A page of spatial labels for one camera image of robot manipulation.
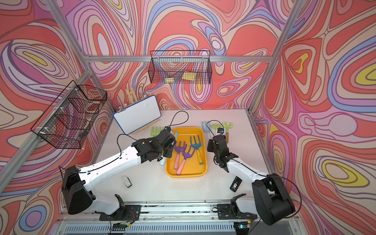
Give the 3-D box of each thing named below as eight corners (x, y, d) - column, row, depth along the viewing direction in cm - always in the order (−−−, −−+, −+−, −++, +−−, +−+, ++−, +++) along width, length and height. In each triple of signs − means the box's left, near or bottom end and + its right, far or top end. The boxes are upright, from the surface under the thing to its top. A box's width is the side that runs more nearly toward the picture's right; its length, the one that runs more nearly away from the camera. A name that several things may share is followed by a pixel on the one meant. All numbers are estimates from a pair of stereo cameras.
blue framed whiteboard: (132, 146, 100) (120, 125, 82) (126, 136, 106) (113, 114, 88) (167, 126, 111) (163, 103, 94) (159, 118, 117) (154, 95, 99)
